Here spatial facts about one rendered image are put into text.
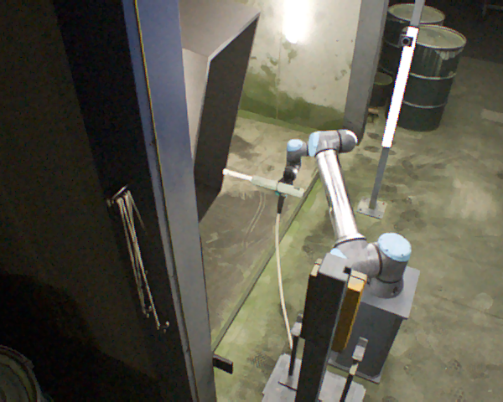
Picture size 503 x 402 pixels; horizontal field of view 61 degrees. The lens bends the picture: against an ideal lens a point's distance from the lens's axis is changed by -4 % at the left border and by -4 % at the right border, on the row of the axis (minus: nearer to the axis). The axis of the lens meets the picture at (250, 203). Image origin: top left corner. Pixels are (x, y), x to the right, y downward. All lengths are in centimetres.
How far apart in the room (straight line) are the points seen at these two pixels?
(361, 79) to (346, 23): 48
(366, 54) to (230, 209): 167
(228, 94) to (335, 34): 160
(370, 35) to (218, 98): 167
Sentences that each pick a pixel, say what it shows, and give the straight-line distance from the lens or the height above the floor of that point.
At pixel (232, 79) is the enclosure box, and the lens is 243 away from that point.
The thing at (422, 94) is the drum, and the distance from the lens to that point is 442.
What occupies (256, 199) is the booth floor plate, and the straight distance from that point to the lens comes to 345.
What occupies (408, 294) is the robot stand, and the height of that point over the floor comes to 64.
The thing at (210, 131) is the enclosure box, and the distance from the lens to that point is 266.
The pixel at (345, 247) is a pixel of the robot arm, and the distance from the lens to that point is 196.
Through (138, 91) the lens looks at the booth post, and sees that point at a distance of 96.
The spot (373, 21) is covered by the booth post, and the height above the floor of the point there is 116.
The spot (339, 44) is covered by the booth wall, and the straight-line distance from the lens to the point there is 388.
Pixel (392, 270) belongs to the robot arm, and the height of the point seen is 82.
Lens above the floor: 230
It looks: 41 degrees down
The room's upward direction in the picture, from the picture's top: 1 degrees clockwise
